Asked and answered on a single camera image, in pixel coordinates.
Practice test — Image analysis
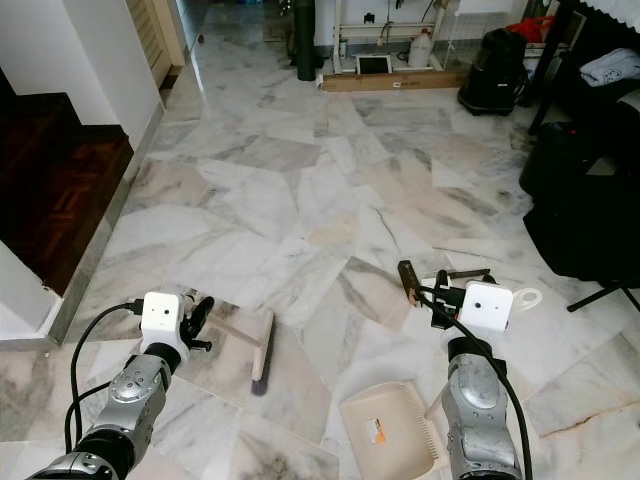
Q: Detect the beige hand broom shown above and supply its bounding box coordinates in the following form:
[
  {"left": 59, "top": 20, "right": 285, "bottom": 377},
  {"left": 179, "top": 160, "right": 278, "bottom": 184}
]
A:
[{"left": 210, "top": 308, "right": 277, "bottom": 397}]

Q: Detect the beige long-handled dustpan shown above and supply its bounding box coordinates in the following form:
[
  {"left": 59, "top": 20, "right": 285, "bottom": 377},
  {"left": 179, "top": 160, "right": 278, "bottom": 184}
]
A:
[{"left": 339, "top": 287, "right": 544, "bottom": 480}]

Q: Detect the dark brown stick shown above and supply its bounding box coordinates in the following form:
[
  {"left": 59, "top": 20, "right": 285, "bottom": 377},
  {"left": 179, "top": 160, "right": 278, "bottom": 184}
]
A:
[{"left": 435, "top": 267, "right": 491, "bottom": 281}]

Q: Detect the round black bag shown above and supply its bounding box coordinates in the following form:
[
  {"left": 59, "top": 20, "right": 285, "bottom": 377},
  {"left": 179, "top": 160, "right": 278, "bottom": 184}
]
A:
[{"left": 519, "top": 121, "right": 603, "bottom": 198}]

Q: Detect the dark wooden staircase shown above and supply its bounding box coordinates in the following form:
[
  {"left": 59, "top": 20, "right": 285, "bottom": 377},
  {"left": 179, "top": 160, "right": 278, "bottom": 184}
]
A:
[{"left": 0, "top": 70, "right": 135, "bottom": 297}]

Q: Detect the white framed tablet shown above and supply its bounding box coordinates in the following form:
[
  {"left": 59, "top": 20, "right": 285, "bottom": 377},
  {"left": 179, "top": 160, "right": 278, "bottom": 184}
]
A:
[{"left": 356, "top": 54, "right": 393, "bottom": 77}]

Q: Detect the white plastic jug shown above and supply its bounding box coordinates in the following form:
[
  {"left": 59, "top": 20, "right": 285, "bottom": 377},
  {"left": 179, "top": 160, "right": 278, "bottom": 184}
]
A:
[{"left": 407, "top": 28, "right": 434, "bottom": 69}]

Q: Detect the grey folded cloth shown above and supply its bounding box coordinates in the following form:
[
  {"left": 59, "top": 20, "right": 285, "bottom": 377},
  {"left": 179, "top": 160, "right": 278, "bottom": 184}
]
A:
[{"left": 579, "top": 47, "right": 640, "bottom": 90}]

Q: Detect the red bag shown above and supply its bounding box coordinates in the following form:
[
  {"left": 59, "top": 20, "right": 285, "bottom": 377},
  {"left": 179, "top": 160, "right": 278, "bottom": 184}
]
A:
[{"left": 508, "top": 14, "right": 557, "bottom": 44}]

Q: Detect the wooden louvre door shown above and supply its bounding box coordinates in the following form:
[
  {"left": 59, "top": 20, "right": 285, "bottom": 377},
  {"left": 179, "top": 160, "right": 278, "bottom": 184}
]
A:
[{"left": 128, "top": 0, "right": 189, "bottom": 91}]

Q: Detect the black upright pipe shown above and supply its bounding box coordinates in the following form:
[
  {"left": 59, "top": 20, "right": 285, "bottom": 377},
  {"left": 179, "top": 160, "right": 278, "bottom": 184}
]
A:
[{"left": 294, "top": 0, "right": 318, "bottom": 83}]

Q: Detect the white lace cloth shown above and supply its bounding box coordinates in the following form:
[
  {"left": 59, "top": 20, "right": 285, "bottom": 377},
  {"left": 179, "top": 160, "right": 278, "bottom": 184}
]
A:
[{"left": 573, "top": 0, "right": 640, "bottom": 27}]

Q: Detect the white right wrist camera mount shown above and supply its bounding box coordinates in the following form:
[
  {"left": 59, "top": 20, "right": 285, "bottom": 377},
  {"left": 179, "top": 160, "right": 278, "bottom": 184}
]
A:
[{"left": 460, "top": 281, "right": 517, "bottom": 334}]

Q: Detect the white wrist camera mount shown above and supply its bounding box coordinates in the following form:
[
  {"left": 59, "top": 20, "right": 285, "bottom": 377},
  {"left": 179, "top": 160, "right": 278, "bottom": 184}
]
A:
[
  {"left": 460, "top": 281, "right": 517, "bottom": 334},
  {"left": 141, "top": 291, "right": 185, "bottom": 347}
]

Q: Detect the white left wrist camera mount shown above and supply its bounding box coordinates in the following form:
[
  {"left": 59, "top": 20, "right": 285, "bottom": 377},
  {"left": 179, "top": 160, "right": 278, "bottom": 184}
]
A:
[{"left": 141, "top": 291, "right": 185, "bottom": 347}]

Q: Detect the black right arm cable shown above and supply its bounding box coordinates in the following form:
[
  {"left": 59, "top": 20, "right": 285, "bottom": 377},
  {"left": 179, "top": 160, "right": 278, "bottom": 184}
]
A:
[{"left": 420, "top": 286, "right": 534, "bottom": 480}]

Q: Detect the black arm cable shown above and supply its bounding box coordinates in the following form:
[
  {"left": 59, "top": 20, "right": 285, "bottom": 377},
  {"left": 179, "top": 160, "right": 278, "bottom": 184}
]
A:
[
  {"left": 420, "top": 286, "right": 534, "bottom": 480},
  {"left": 67, "top": 301, "right": 147, "bottom": 457}
]

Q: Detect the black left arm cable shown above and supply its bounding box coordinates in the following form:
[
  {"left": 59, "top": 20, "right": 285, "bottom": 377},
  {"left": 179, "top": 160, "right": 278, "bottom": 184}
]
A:
[{"left": 67, "top": 301, "right": 147, "bottom": 457}]

